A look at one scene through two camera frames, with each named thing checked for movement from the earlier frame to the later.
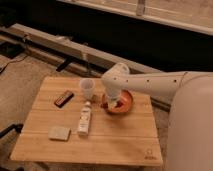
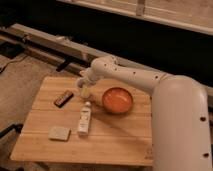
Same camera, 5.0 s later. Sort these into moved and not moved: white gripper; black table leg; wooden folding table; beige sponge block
Moved: white gripper
Not moved: black table leg; beige sponge block; wooden folding table
